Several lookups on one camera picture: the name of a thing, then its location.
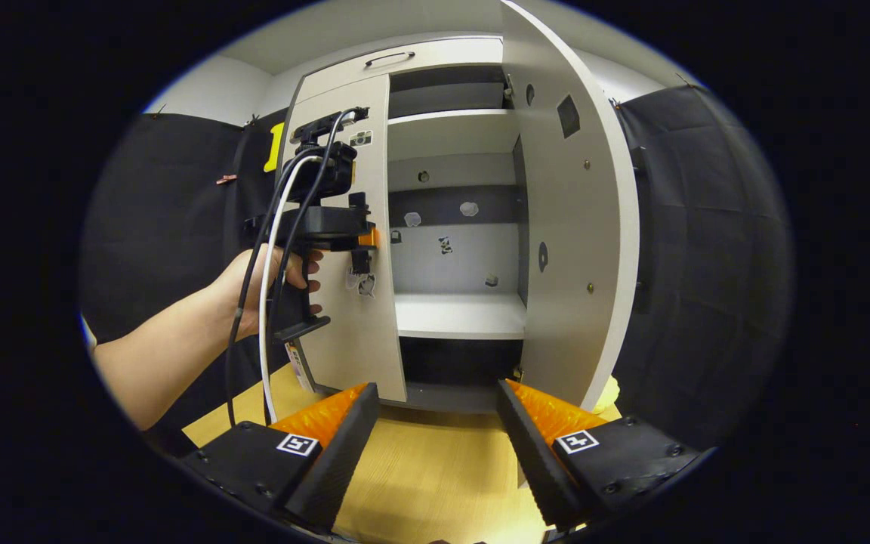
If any white cable tag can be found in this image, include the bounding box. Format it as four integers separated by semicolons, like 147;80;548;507
284;342;316;394

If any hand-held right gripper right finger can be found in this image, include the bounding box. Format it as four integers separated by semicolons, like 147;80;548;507
496;379;708;531

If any white shoe cabinet door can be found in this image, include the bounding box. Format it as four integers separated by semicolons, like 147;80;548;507
499;0;641;413
279;73;409;403

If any black backdrop cloth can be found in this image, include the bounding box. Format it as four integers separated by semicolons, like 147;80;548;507
79;82;795;454

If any white cable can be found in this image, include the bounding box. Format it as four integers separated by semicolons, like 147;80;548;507
257;153;326;425

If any black cable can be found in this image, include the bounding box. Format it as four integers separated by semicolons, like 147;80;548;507
224;110;360;428

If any grey cabinet bottom panel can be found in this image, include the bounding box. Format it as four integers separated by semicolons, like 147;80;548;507
403;382;508;414

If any white cabinet shelf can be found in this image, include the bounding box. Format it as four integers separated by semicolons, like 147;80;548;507
393;292;528;341
387;108;520;162

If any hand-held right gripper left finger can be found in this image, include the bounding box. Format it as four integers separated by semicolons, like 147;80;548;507
178;382;381;533

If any white double-door shoe cabinet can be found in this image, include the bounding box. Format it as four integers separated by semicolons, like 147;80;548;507
280;34;530;416

